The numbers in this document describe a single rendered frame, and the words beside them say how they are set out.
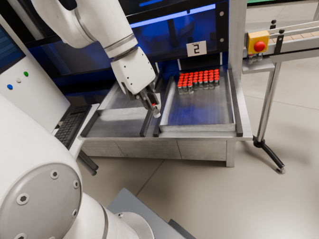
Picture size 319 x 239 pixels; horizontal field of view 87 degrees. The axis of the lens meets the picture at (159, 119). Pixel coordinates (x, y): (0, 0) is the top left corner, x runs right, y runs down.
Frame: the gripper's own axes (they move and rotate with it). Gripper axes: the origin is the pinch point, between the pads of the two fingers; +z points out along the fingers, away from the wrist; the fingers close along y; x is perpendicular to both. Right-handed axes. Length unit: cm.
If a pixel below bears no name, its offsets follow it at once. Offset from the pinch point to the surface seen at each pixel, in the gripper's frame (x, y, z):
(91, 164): -98, 16, 56
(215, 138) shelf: 12.1, -8.3, 20.8
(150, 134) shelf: -9.3, 0.9, 15.3
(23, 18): -71, -5, -44
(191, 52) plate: -9.9, -39.6, 0.9
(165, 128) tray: -3.6, -3.0, 14.6
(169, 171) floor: -57, -22, 94
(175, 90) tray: -15.3, -26.7, 12.8
